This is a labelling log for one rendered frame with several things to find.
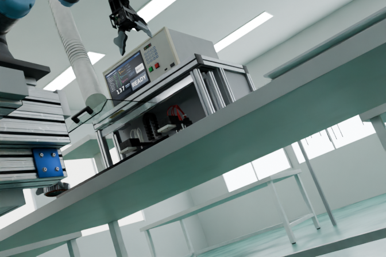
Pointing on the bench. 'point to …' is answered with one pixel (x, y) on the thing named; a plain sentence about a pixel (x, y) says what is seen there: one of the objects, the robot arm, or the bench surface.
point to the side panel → (236, 84)
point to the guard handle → (81, 113)
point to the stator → (56, 190)
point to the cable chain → (150, 126)
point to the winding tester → (165, 53)
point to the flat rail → (147, 105)
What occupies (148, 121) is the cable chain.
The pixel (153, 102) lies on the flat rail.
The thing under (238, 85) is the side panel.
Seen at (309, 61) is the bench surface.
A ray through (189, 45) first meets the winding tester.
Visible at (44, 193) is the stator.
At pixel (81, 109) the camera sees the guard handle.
